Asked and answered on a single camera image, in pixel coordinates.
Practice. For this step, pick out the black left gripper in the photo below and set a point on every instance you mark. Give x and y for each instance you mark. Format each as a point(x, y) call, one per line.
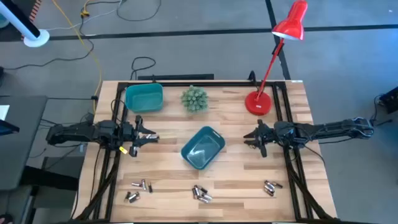
point(127, 135)

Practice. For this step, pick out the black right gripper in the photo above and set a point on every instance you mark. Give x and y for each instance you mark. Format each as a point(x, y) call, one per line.
point(273, 134)

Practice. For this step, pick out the light teal plastic bin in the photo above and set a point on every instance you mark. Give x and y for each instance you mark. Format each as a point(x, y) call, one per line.
point(144, 99)

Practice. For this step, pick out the dark teal plastic bin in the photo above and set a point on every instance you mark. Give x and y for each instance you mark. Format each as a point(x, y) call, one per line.
point(202, 147)

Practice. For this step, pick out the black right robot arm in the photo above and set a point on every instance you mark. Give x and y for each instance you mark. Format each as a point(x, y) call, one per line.
point(326, 129)

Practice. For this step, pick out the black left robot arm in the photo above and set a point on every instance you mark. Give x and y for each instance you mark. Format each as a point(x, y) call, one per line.
point(77, 132)

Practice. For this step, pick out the red desk lamp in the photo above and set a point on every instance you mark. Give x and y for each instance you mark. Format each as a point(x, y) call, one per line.
point(258, 104)

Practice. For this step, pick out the artificial green potted plant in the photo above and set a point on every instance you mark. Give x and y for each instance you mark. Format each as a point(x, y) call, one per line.
point(194, 99)

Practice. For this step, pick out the black bar behind table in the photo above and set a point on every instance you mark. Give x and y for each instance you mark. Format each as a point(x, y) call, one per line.
point(174, 77)

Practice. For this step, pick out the dark grey desk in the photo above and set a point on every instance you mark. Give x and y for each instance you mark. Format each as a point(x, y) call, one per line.
point(21, 149)

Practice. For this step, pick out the dark tablet device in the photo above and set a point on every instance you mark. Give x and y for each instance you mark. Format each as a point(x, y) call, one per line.
point(7, 127)

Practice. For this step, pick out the black equipment box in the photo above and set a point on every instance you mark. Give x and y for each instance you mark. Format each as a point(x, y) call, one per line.
point(390, 101)

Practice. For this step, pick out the white paper sheet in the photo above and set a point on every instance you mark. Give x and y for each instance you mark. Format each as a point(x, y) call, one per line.
point(3, 112)

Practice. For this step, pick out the white round-base floor stand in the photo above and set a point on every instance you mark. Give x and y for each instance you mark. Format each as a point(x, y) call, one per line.
point(36, 39)

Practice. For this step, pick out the black metal table frame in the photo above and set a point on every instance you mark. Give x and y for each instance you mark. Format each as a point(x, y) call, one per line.
point(202, 84)

